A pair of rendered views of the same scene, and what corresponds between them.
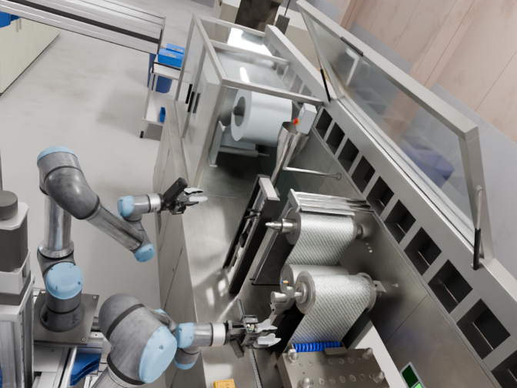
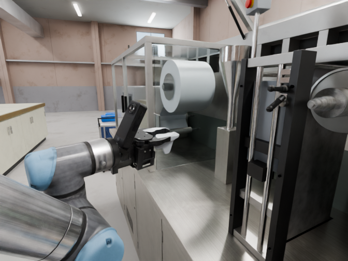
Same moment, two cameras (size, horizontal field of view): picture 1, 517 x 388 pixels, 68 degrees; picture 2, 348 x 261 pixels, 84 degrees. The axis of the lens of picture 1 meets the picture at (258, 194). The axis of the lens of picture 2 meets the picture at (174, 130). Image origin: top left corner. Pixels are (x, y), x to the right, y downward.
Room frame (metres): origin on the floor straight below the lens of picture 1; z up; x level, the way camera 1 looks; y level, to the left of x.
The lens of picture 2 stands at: (0.78, 0.19, 1.37)
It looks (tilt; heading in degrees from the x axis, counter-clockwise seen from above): 13 degrees down; 2
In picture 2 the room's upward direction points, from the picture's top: straight up
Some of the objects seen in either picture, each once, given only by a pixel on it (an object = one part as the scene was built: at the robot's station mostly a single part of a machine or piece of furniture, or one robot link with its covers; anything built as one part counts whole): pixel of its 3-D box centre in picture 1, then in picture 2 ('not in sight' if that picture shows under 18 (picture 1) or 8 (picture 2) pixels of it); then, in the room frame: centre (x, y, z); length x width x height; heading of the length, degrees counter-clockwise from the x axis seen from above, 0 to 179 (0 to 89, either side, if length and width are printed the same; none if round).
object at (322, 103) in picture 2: (272, 225); (319, 103); (1.19, -0.09, 1.34); 0.06 x 0.03 x 0.03; 117
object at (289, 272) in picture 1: (315, 280); not in sight; (1.17, -0.34, 1.18); 0.26 x 0.12 x 0.12; 117
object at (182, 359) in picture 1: (184, 348); not in sight; (0.78, 0.04, 1.01); 0.11 x 0.08 x 0.11; 65
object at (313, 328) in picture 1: (323, 329); not in sight; (1.01, -0.42, 1.11); 0.23 x 0.01 x 0.18; 117
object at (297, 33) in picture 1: (268, 33); not in sight; (8.93, 1.11, 0.46); 2.54 x 1.97 x 0.91; 110
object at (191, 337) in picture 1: (193, 335); not in sight; (0.78, 0.02, 1.11); 0.11 x 0.08 x 0.09; 117
